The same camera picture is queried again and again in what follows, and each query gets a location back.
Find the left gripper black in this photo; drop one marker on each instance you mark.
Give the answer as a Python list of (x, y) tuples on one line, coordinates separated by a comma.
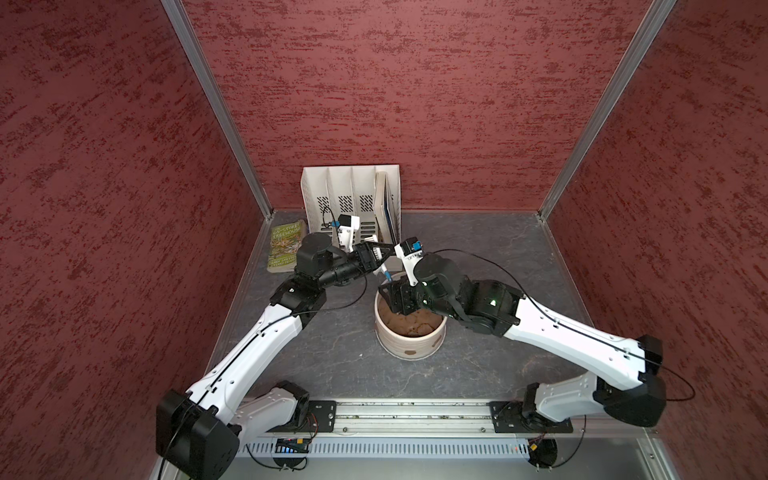
[(365, 255)]

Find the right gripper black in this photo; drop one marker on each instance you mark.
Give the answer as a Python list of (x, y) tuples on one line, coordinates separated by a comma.
[(400, 290)]

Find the white ceramic pot with mud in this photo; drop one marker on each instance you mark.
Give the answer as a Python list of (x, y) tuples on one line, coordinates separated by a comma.
[(411, 337)]

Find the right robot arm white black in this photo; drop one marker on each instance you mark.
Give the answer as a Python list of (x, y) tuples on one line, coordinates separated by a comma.
[(621, 375)]

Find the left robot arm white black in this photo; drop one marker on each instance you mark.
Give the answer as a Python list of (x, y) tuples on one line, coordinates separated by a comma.
[(195, 429)]

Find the book in file rack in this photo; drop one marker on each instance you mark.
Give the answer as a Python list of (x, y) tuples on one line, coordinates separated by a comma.
[(384, 210)]

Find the white file organizer rack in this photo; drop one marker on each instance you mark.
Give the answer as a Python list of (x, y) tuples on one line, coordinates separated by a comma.
[(329, 191)]

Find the green paperback book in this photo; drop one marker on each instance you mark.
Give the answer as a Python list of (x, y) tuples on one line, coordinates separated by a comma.
[(285, 241)]

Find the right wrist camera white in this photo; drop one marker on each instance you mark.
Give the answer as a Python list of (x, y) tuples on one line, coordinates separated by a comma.
[(410, 252)]

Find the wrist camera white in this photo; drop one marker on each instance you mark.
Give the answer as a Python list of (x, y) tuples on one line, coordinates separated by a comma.
[(410, 252), (347, 226)]

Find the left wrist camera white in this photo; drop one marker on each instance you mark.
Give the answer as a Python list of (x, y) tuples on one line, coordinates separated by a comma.
[(347, 226)]

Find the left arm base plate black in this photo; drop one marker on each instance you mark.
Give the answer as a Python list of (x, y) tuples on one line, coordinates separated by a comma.
[(320, 417)]

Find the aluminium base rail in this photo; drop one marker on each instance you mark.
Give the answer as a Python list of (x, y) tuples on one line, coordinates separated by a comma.
[(445, 418)]

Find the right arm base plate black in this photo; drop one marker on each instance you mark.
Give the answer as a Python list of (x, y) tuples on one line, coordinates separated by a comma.
[(515, 417)]

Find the left corner aluminium post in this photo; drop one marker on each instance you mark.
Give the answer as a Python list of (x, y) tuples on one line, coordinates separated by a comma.
[(183, 28)]

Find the corner aluminium post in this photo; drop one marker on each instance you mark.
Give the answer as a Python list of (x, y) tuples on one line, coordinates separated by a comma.
[(645, 34), (183, 28)]

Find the right corner aluminium post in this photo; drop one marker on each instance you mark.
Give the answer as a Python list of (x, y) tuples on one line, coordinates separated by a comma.
[(645, 34)]

